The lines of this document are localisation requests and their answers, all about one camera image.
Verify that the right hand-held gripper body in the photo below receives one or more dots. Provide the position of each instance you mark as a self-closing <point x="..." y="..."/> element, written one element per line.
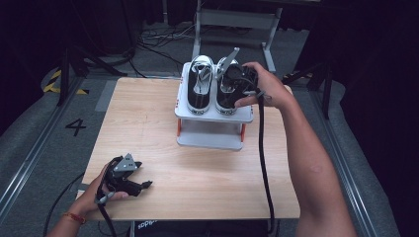
<point x="238" y="82"/>

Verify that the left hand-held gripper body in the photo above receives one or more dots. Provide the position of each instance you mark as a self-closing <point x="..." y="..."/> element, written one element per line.
<point x="122" y="179"/>

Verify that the black and white sneaker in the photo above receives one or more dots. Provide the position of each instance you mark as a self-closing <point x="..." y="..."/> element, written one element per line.
<point x="197" y="98"/>
<point x="224" y="102"/>

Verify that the white shoe rack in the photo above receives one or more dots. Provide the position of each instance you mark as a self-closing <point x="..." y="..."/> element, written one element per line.
<point x="210" y="139"/>

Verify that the person's right hand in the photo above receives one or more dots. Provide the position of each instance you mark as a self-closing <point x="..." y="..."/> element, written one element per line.
<point x="271" y="87"/>

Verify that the person's left hand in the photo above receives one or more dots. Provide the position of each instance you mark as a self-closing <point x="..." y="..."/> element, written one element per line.
<point x="90" y="197"/>

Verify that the grey metal stand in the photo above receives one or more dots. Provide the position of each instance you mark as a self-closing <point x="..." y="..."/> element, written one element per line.
<point x="237" y="19"/>

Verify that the black tripod stand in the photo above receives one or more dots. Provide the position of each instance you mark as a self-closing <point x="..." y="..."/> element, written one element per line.
<point x="75" y="62"/>
<point x="321" y="85"/>

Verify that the yellow and black floor tape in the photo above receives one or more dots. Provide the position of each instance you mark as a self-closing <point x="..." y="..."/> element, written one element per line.
<point x="52" y="86"/>

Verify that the metal floor rail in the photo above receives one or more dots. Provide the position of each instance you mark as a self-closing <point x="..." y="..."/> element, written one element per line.
<point x="29" y="161"/>
<point x="346" y="171"/>

